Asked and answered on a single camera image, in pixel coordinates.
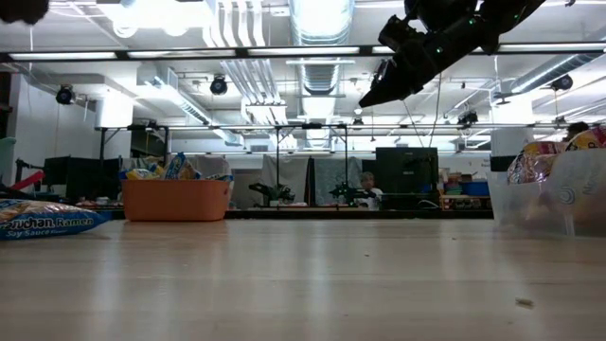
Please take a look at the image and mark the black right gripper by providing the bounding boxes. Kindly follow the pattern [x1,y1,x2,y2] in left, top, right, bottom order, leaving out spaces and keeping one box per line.
[358,18,498,109]

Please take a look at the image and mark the large black monitor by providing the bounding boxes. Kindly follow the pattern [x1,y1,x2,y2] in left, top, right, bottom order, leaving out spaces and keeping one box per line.
[362,147,440,199]

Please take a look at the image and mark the person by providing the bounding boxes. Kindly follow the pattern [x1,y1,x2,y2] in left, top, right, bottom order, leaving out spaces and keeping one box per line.
[357,170,385,211]
[565,120,591,143]

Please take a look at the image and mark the blue storage bin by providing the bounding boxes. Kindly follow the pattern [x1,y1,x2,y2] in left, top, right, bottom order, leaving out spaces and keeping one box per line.
[461,181,497,198]

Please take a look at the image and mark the grey fabric partition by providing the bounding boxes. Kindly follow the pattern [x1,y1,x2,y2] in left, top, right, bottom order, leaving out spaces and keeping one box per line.
[261,154,365,199]

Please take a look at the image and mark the white ceiling pipes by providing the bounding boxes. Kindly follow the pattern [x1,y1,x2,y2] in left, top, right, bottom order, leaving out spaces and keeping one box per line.
[203,0,290,127]

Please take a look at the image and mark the clear plastic bin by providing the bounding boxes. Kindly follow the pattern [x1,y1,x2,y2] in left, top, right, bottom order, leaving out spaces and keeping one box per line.
[487,149,606,237]

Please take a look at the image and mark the orange plastic bin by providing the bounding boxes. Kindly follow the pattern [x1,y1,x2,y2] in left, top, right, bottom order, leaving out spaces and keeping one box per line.
[121,178,232,223]

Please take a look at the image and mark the wide black monitor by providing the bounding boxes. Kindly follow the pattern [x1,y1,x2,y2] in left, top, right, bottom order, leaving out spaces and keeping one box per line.
[42,156,122,203]

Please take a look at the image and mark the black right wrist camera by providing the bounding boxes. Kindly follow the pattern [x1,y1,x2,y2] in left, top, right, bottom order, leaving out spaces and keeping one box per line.
[378,13,427,53]

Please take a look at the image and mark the black hanging cable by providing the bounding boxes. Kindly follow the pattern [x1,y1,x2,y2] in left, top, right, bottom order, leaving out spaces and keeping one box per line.
[428,70,444,149]

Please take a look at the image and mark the silver ventilation duct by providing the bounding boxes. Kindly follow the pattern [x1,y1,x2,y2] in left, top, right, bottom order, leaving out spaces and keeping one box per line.
[287,0,356,98]

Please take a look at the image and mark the distant black rig frame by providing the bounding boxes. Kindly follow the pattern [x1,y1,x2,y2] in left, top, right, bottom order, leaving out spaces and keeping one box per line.
[94,122,606,181]

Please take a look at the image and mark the black table frame rail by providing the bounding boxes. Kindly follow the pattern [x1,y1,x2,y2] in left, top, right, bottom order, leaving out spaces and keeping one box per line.
[108,207,493,221]

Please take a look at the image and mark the black overhead frame beam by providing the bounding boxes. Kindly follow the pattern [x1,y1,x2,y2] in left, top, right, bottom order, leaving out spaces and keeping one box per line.
[0,43,606,63]

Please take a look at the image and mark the white rectangular ceiling duct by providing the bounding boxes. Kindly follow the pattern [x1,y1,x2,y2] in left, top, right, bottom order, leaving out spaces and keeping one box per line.
[134,63,245,148]

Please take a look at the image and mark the red clamp handle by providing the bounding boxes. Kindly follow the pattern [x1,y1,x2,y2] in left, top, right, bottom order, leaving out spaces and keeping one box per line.
[8,170,47,191]

